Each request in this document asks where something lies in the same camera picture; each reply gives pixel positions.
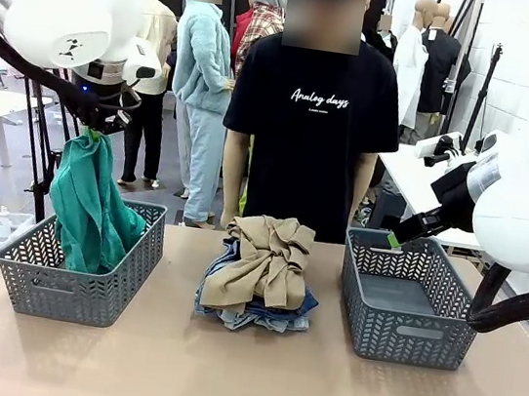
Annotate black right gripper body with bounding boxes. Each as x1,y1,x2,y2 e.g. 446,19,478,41
424,155,485,234

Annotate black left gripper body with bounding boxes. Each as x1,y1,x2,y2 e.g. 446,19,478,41
64,74,144,140

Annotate green garment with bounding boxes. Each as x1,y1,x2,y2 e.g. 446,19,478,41
39,124,159,282

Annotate dark blue denim jeans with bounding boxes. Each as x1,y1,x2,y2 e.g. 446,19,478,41
196,233,328,328

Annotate tan garment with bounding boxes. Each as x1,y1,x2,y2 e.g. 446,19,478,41
199,207,319,321

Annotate light blue denim shorts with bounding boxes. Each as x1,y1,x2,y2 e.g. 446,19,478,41
190,294,312,341

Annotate person's left forearm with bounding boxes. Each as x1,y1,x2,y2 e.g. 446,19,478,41
346,189,373,231

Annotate person's right forearm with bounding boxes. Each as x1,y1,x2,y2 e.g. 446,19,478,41
215,172,247,218

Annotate person's right hand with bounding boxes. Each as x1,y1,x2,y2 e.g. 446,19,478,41
218,209,243,231

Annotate large white table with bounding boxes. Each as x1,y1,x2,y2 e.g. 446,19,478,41
366,139,496,253

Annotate mannequin in cream shirt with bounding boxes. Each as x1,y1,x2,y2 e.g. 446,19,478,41
107,0,183,189

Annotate black light stand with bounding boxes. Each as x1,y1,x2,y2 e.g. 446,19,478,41
458,38,507,152

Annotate grey plastic woven basket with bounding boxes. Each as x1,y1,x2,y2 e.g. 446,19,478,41
328,224,491,375
0,181,171,335

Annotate mannequin in black shirt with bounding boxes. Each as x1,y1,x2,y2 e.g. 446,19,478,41
407,0,480,151

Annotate person in black t-shirt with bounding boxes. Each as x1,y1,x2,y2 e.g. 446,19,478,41
208,0,421,251

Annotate mannequin in white shirt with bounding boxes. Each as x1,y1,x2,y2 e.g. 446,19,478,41
383,0,439,132

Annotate person in neon green trousers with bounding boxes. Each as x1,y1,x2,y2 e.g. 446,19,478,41
237,134,259,216

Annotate mannequin in red top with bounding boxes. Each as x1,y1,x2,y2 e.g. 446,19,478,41
230,0,255,54

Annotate mannequin in plaid hoodie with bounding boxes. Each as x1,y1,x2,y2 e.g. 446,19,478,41
231,0,289,83

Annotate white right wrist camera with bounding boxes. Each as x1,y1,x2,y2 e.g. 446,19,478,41
412,126,467,173

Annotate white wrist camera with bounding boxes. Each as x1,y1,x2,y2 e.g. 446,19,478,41
412,126,467,173
121,38,167,85

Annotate black camera tripod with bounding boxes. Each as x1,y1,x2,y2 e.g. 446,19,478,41
4,75,89,226

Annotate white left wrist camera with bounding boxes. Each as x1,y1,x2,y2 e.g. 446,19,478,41
121,38,167,85

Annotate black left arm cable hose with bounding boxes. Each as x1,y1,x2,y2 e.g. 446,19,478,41
0,10,117,132

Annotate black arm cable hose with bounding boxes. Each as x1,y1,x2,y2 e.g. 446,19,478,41
0,10,117,132
465,259,529,340

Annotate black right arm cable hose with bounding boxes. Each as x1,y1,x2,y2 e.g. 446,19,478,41
465,259,529,340

